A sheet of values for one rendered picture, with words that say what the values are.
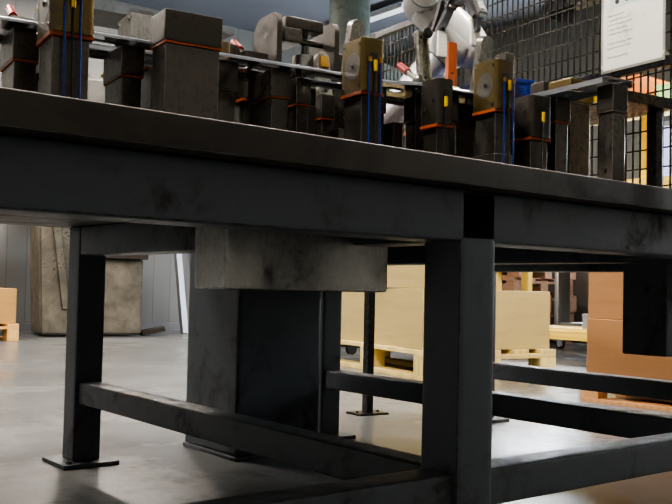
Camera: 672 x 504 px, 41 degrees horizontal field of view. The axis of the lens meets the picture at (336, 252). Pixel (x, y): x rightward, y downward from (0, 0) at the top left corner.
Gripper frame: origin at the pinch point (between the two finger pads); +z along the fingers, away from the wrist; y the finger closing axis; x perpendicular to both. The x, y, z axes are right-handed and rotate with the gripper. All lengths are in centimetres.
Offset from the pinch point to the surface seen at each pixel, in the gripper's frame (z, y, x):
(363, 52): 12.4, -21.7, 43.1
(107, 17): -1, 32, 83
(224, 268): 60, -54, 89
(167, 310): 93, 770, -217
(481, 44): 4.3, -18.1, 7.4
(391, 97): 13.7, 7.5, 15.4
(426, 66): 1.9, 14.7, -1.0
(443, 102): 20.2, -20.6, 20.4
